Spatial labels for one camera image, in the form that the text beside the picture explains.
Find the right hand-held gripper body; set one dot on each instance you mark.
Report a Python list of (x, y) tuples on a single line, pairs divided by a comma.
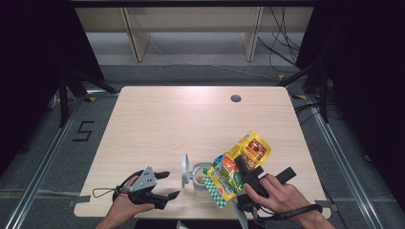
[(246, 203)]

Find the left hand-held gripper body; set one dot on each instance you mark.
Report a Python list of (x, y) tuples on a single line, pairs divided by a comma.
[(144, 181)]

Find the yellow spouted sauce pouch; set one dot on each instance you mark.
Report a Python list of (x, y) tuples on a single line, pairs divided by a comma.
[(226, 178)]

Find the white plastic container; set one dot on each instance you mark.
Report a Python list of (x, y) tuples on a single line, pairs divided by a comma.
[(199, 181)]

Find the person's left hand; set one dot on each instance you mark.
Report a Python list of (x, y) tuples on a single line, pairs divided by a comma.
[(124, 206)]

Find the person's right hand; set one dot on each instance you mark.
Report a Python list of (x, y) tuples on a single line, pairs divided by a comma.
[(280, 198)]

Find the grey tape strip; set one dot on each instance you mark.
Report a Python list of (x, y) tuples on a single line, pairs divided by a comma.
[(79, 200), (328, 205)]

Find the black metal stand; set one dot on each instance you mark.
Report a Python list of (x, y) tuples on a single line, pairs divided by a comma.
[(63, 101), (324, 95)]

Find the black curtain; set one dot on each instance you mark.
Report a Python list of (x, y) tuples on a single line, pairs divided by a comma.
[(31, 63), (366, 79)]

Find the light wooden shelf unit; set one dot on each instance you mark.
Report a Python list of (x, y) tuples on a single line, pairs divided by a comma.
[(191, 19)]

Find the aluminium floor rail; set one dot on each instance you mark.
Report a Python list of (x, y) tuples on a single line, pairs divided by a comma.
[(38, 178), (347, 165)]

